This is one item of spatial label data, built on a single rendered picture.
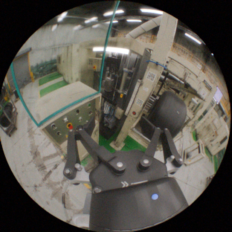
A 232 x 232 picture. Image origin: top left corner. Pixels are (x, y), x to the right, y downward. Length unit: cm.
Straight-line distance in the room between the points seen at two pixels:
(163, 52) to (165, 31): 22
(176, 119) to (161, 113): 13
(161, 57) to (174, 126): 55
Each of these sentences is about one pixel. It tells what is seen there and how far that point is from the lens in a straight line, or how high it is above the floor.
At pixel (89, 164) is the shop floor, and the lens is 161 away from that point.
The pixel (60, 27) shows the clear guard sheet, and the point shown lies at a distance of 45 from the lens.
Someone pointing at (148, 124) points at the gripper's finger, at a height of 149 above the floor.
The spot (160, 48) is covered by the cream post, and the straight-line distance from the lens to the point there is 72.
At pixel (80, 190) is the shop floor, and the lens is 169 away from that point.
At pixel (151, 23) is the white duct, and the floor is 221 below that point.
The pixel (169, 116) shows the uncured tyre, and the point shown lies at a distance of 61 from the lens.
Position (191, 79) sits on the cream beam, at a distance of 98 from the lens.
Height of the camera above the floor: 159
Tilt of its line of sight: 46 degrees down
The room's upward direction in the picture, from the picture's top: 16 degrees clockwise
